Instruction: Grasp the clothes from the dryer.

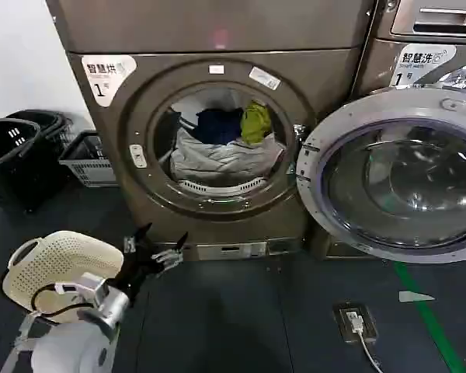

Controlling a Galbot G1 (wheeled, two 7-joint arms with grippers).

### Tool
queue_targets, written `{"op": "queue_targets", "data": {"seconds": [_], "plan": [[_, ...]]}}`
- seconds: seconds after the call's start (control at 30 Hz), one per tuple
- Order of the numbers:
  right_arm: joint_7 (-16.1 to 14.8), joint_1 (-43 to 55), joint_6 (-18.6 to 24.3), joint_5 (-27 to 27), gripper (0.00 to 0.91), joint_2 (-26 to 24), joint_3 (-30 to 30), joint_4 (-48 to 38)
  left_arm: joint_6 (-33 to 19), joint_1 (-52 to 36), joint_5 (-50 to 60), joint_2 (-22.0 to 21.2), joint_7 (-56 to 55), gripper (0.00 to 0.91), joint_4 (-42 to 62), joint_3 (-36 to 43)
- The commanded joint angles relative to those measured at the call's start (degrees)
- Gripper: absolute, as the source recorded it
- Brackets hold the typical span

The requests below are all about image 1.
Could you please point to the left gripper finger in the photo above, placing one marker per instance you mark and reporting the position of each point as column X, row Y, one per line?
column 139, row 242
column 170, row 258

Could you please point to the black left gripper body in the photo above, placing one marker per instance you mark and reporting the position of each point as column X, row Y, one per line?
column 135, row 271

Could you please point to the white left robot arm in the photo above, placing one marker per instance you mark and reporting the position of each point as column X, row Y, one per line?
column 81, row 346

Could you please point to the cream perforated laundry basket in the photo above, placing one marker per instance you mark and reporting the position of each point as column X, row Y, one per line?
column 66, row 256

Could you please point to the grey slotted crate basket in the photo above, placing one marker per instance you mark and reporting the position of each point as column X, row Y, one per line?
column 89, row 167

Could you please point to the light grey garment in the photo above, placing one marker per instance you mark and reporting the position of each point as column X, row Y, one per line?
column 221, row 159

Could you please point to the dark blue garment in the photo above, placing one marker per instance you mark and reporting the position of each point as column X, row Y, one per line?
column 217, row 126

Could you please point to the large black laundry basket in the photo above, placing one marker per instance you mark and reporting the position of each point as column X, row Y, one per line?
column 15, row 171

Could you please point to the green garment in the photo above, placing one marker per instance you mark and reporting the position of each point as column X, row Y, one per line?
column 255, row 122

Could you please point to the metal floor socket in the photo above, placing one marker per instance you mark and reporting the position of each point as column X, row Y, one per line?
column 343, row 324

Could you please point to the grey dryer with round opening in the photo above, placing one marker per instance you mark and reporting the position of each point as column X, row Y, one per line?
column 202, row 31

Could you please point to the white floor tape piece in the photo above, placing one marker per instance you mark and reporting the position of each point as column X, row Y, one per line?
column 413, row 296

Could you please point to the round glass dryer door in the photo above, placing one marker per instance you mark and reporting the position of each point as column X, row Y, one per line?
column 404, row 171

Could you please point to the green floor tape line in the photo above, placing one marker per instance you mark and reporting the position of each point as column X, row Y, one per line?
column 423, row 311

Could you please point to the grey washing machine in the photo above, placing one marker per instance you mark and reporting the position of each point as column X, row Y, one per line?
column 376, row 58

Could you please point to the grey basket stand frame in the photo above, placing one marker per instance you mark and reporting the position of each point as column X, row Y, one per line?
column 20, row 340

